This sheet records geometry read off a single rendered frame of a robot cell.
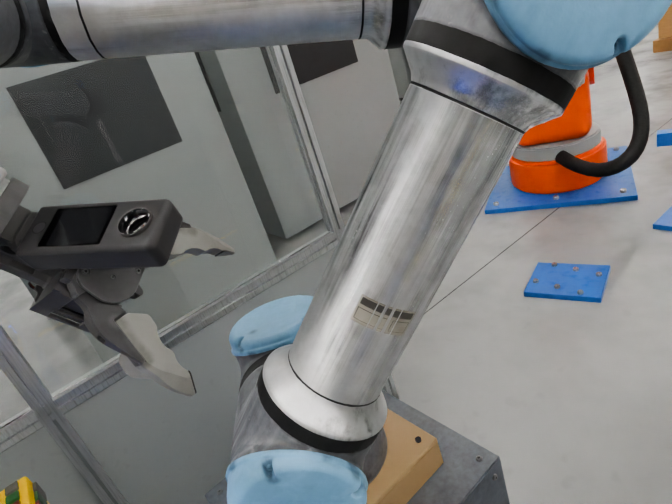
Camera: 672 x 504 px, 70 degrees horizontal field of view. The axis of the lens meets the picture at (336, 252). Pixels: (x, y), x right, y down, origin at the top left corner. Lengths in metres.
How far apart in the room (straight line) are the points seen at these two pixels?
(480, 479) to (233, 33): 0.57
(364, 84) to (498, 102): 4.22
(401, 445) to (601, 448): 1.40
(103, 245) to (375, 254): 0.19
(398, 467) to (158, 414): 0.82
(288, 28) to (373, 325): 0.25
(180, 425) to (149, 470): 0.13
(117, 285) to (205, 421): 1.02
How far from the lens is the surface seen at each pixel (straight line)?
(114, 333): 0.41
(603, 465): 1.97
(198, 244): 0.47
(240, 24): 0.43
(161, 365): 0.43
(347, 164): 4.39
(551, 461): 1.97
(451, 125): 0.32
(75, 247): 0.38
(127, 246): 0.35
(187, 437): 1.41
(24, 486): 0.93
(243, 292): 1.30
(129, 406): 1.32
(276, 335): 0.50
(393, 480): 0.64
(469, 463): 0.70
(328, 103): 4.28
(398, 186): 0.32
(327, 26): 0.44
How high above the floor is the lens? 1.54
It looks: 25 degrees down
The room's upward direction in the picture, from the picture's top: 19 degrees counter-clockwise
